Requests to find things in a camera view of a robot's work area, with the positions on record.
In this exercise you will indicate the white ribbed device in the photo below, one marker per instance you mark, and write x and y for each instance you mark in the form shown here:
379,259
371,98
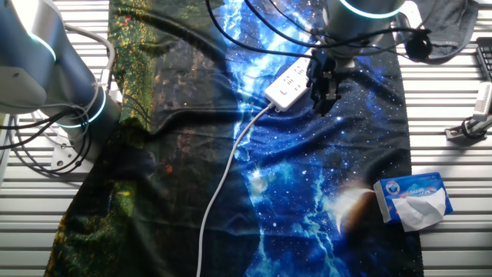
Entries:
484,102

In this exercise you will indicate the galaxy and forest print cloth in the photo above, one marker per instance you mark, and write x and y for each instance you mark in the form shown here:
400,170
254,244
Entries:
292,184

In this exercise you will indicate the grey towel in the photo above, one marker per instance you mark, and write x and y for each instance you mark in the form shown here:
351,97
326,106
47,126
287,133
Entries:
446,27

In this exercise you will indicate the black metal clamp stand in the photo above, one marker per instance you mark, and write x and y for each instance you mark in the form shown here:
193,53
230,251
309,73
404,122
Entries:
467,129

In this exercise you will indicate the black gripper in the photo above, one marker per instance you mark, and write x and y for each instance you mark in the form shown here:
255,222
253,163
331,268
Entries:
324,73

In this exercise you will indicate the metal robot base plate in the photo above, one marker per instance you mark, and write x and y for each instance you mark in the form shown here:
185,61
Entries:
63,157

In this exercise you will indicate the blue tissue pack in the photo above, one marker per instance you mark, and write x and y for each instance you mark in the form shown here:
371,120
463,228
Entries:
407,184

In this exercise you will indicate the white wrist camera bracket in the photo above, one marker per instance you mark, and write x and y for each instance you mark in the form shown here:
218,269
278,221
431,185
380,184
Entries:
409,11

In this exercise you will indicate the black keyboard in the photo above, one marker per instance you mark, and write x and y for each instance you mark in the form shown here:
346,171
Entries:
486,57

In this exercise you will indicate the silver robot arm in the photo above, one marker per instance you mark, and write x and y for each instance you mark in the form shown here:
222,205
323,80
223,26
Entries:
38,73

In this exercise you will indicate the white tissue sheet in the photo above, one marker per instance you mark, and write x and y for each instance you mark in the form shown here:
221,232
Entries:
419,211

